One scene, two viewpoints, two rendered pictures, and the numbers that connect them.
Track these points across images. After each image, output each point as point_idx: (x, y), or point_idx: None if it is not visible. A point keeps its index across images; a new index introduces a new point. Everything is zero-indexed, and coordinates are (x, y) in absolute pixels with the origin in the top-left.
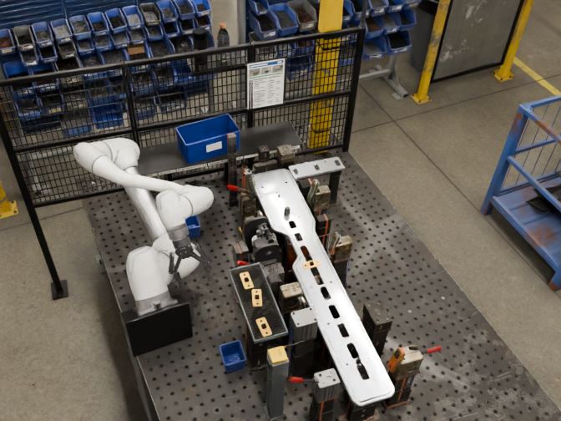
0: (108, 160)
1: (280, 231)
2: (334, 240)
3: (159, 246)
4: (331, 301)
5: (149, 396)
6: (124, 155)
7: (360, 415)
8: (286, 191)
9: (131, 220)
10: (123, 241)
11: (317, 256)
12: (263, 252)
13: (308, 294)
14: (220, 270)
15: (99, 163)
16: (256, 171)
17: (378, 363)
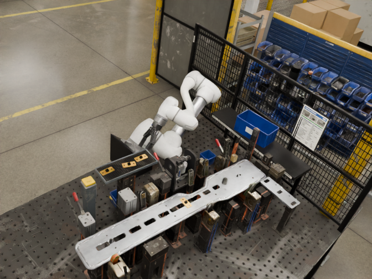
0: (190, 81)
1: (205, 181)
2: (206, 205)
3: (165, 132)
4: (158, 218)
5: None
6: (204, 90)
7: (90, 273)
8: (244, 179)
9: (200, 137)
10: (183, 137)
11: (194, 205)
12: (168, 163)
13: (159, 205)
14: None
15: (186, 78)
16: (255, 164)
17: (112, 254)
